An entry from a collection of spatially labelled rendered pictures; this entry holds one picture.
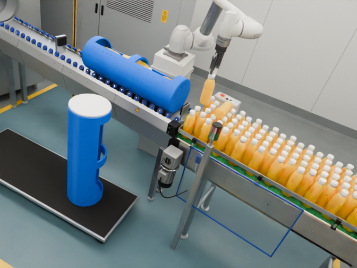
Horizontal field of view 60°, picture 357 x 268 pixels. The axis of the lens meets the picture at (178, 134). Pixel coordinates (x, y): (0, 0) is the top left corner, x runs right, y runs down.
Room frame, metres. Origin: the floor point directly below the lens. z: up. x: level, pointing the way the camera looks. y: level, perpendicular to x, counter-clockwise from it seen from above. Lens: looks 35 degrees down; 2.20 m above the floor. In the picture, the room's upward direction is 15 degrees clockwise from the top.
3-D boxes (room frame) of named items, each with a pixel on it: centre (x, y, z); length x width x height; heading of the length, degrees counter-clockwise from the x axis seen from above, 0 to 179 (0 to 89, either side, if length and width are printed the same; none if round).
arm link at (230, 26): (1.97, -0.13, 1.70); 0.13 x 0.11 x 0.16; 113
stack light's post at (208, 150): (1.52, -0.21, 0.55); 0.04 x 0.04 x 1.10; 67
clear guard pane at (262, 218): (1.50, -0.47, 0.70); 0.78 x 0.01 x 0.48; 67
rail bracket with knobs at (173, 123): (1.80, 0.04, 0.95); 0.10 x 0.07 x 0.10; 157
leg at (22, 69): (2.87, 1.84, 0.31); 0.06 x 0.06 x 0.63; 67
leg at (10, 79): (2.74, 1.90, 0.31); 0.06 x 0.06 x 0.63; 67
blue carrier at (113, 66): (2.20, 0.46, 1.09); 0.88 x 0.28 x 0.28; 67
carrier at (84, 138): (1.69, 0.62, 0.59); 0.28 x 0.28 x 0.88
